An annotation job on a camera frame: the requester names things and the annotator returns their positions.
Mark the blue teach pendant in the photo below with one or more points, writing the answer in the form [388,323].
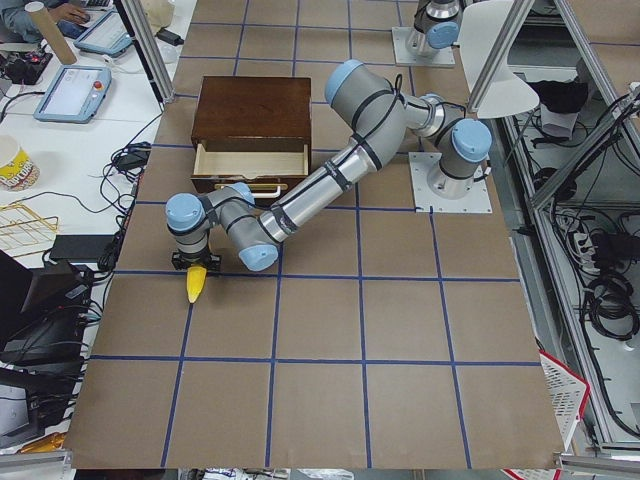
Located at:
[74,95]
[107,36]

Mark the paper popcorn cup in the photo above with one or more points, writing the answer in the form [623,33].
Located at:
[18,172]

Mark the dark wooden drawer cabinet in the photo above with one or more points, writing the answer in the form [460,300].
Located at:
[259,114]

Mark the gold wire rack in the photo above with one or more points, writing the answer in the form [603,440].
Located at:
[24,232]

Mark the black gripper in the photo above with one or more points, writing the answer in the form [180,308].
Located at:
[195,260]

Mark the blue teach pendant far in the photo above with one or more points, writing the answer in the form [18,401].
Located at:
[107,36]

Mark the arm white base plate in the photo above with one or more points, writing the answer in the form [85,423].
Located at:
[435,192]
[412,49]

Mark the aluminium frame structure right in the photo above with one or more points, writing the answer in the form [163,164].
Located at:
[571,165]

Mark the aluminium frame post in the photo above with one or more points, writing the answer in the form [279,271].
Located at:
[136,24]

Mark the white lamp shade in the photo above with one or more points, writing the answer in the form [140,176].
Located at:
[487,33]

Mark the cardboard tube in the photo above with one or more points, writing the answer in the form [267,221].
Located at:
[48,28]

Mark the blue teach pendant near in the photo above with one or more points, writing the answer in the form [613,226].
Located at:
[74,95]

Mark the orange screwdriver handle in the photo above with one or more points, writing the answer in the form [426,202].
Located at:
[48,443]

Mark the red white plastic basket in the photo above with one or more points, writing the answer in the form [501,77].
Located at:
[569,393]

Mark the yellow corn cob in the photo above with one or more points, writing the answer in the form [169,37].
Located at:
[195,281]

